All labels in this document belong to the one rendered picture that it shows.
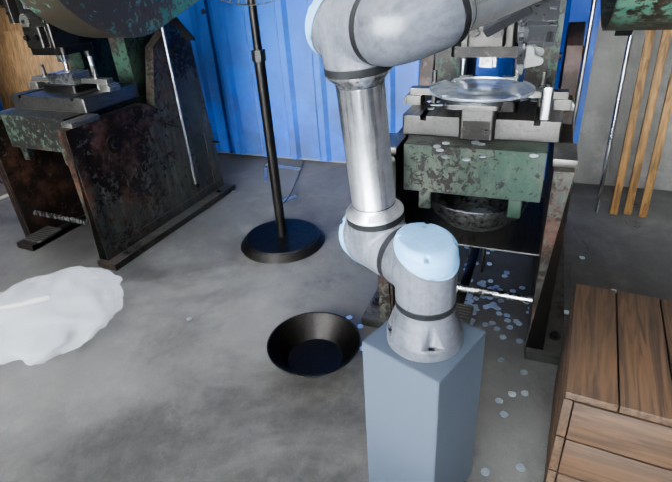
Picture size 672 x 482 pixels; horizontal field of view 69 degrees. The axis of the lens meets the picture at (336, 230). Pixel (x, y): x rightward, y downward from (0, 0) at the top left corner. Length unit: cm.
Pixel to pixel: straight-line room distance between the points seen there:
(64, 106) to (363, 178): 171
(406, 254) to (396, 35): 36
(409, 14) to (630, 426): 86
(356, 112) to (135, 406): 115
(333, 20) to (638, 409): 89
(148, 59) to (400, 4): 191
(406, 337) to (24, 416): 124
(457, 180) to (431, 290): 64
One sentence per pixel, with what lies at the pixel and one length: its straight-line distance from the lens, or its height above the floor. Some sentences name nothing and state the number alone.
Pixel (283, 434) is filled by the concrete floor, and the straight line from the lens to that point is 147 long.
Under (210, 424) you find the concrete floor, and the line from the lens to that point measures 154.
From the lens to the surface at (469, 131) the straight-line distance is 149.
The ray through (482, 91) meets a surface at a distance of 146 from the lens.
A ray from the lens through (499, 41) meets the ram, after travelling 150.
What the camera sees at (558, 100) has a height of 73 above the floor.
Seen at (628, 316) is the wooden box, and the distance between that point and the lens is 136.
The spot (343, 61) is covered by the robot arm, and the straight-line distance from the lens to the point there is 82.
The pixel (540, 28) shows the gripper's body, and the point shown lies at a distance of 126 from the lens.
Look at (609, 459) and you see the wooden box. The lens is 124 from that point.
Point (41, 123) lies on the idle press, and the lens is 240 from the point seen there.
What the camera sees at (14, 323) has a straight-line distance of 195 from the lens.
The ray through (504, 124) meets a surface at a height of 69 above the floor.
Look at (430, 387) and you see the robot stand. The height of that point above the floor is 43.
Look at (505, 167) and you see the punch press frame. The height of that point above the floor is 60.
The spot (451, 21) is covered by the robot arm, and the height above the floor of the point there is 104.
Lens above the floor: 112
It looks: 28 degrees down
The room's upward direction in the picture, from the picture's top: 4 degrees counter-clockwise
